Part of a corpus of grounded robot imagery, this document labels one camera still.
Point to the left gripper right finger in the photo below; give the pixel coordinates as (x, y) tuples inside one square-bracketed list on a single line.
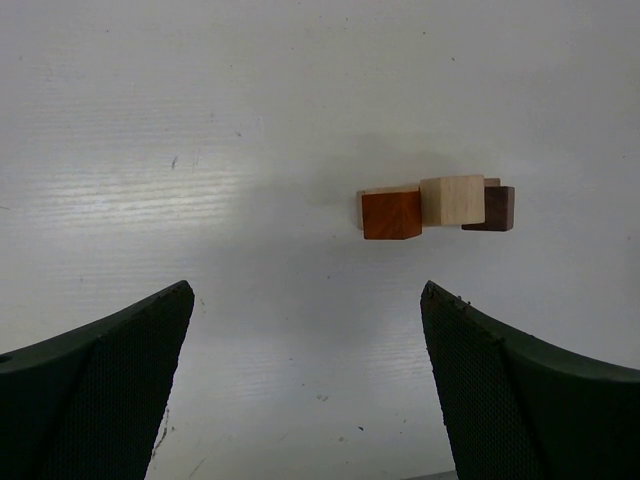
[(517, 407)]

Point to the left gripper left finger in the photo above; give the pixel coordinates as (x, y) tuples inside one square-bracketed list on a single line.
[(88, 403)]

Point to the dark brown house block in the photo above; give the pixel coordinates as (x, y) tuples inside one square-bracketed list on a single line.
[(499, 210)]

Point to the reddish brown wood prism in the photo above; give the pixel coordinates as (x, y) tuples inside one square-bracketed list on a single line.
[(391, 214)]

